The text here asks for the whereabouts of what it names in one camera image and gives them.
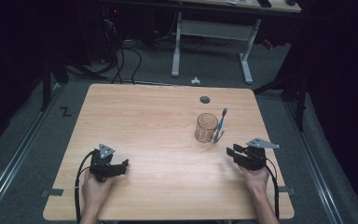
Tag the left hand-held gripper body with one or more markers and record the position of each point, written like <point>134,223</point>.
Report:
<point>101,163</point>

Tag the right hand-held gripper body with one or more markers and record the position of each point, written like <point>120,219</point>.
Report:
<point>255,157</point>

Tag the person's right hand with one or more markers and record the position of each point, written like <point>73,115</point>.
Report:
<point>256,179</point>

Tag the person's left hand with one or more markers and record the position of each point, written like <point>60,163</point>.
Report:
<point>94,191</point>

